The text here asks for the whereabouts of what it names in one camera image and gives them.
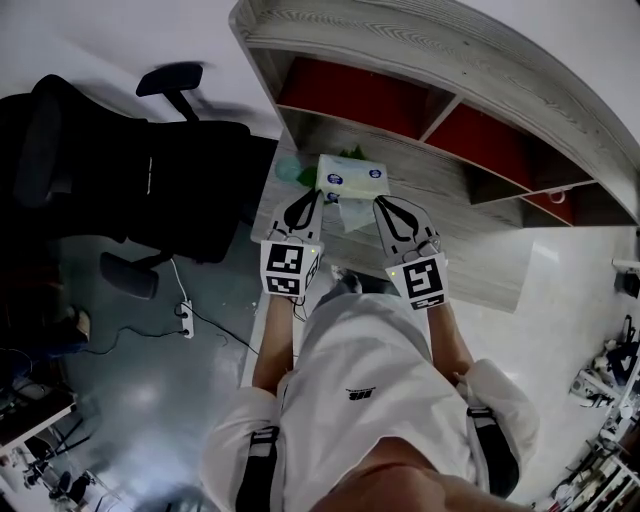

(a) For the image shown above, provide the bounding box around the person's left forearm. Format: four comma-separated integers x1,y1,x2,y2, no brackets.
251,292,302,395

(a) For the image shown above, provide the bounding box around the white soft tissues pack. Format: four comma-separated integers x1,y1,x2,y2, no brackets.
314,153,392,234

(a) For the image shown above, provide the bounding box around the white power cable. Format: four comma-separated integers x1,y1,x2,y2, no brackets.
169,256,189,304

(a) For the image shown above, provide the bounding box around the white workbench with equipment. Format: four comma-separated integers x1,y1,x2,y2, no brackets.
549,313,640,512

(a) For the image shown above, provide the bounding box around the teal glass cup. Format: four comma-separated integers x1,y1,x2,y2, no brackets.
274,154,304,183

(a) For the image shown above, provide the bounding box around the wooden desk shelf unit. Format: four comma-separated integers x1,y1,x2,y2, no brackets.
228,0,640,316

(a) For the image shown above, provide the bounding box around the white power strip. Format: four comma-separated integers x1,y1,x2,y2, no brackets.
174,299,196,341

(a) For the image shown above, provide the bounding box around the black mesh office chair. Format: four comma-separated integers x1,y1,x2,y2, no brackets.
0,61,279,302

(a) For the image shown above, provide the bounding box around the person's white shoe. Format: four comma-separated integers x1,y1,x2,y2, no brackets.
330,265,364,297

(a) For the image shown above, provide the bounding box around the person's face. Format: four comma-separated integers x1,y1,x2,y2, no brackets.
323,461,532,512

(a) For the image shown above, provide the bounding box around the person's right forearm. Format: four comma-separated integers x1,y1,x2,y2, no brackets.
423,304,477,387

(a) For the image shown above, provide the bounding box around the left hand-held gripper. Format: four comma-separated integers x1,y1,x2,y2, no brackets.
259,190,327,298

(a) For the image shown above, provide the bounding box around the white edged table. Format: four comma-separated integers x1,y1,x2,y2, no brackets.
0,388,80,452

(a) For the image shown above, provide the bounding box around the black floor cable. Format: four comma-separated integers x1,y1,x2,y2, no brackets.
88,323,185,357
191,306,262,357

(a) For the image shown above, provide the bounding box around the person's grey jeans leg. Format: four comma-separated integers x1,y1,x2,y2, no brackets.
312,276,402,307

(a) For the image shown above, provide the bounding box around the green plant in white pot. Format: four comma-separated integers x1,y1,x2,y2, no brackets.
298,143,370,187

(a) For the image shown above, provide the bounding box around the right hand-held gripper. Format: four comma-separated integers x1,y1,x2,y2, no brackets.
372,195,448,313

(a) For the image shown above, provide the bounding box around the person's white shirt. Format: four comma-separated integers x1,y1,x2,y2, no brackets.
201,291,542,512

